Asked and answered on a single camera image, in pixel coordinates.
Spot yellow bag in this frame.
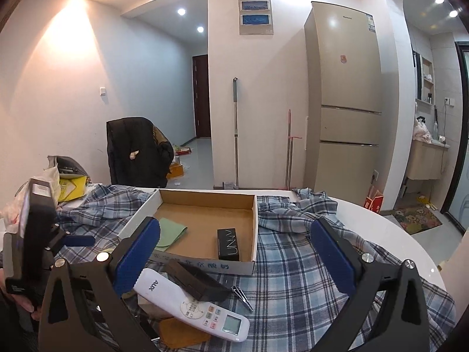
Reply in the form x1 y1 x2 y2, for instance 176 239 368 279
59 176 89 202

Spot wall niche shelf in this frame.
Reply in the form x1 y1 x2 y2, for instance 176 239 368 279
421 57 436 103

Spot black angular case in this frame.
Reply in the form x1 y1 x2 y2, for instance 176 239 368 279
163 259 232 303

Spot white plastic bag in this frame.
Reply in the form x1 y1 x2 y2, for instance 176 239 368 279
0 167 61 235

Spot small black printed box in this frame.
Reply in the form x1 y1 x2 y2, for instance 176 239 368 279
217 228 242 262

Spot white remote control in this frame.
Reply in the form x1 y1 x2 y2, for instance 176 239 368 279
132 268 250 343

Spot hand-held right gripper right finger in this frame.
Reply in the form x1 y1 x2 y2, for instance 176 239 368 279
310 218 431 352

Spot beige sink cabinet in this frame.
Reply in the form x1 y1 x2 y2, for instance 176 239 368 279
407 141 451 181

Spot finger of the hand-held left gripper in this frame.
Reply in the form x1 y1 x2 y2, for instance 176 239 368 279
45 223 97 262

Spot metal nail clipper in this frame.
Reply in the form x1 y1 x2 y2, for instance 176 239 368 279
232 285 254 313

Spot red box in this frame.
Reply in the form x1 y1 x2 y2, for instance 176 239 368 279
364 187 385 213

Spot beige refrigerator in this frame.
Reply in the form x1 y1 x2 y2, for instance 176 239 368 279
303 1 382 199

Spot dark wooden door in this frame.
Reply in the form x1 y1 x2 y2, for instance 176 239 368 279
192 54 212 139

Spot cardboard box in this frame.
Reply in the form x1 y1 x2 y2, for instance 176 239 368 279
118 189 259 275

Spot patterned floor mat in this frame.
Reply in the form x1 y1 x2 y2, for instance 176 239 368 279
391 205 443 235

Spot orange plastic box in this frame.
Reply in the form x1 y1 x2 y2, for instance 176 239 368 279
158 317 208 349

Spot pink cloth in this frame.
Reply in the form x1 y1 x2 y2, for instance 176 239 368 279
413 117 435 143

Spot sliding glass door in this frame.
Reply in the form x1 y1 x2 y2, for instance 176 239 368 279
440 42 469 215

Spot grey bag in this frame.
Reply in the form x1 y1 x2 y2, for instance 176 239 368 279
47 156 89 178

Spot grey mop handle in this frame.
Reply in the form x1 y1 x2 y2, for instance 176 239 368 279
232 77 241 189

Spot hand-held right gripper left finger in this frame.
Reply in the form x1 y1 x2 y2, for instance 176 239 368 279
38 217 162 352

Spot person's left hand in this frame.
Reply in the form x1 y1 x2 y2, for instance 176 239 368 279
0 268 42 321

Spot black jacket on chair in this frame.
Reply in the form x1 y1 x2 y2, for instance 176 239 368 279
106 117 174 188

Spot blue plaid cloth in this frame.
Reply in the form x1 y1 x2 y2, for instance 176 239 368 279
55 183 458 352

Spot wall electrical panel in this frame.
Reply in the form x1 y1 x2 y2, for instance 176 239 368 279
238 0 275 36

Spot green cloth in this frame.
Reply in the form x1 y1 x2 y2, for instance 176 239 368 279
156 217 189 252

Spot yellow carton on floor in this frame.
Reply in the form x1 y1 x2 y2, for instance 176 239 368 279
168 161 186 180

